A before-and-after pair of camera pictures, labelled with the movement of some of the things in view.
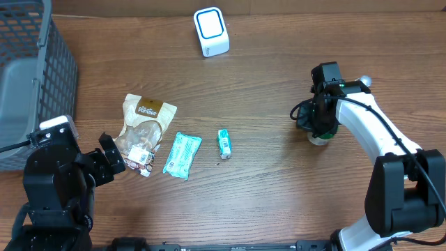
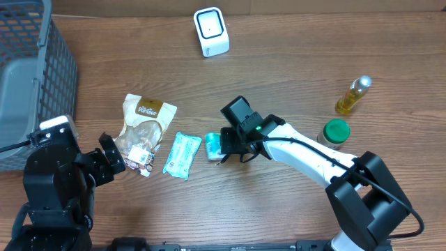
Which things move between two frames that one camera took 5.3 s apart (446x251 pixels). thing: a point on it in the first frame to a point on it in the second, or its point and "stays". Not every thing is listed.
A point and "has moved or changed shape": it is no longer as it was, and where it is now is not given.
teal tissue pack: x=224 y=143 has moved or changed shape
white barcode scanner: x=212 y=31 stays
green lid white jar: x=321 y=140 has moved or changed shape
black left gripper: x=99 y=160 stays
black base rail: x=140 y=244 stays
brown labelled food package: x=145 y=122 stays
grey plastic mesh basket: x=38 y=75 stays
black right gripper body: x=313 y=120 to x=233 y=142
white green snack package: x=182 y=155 stays
